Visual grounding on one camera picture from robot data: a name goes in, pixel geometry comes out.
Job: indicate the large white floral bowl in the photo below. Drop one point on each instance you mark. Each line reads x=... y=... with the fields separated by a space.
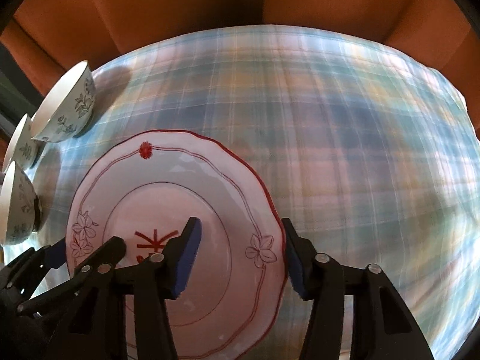
x=67 y=108

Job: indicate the orange curtain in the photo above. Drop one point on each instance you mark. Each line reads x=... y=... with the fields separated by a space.
x=47 y=37

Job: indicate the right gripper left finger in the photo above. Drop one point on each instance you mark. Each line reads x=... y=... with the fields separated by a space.
x=160 y=277

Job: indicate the plaid tablecloth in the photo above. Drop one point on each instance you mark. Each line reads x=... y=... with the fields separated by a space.
x=370 y=154

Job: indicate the white plate red rim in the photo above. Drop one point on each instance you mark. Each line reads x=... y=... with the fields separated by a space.
x=145 y=189

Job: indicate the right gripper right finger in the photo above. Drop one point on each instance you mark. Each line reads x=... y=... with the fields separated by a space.
x=383 y=326

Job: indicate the small white floral bowl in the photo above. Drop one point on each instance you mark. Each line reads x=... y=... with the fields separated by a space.
x=22 y=148

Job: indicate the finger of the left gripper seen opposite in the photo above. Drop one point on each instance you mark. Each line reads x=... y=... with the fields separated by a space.
x=53 y=256

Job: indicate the white floral bowl near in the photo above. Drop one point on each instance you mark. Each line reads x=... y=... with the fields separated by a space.
x=20 y=212

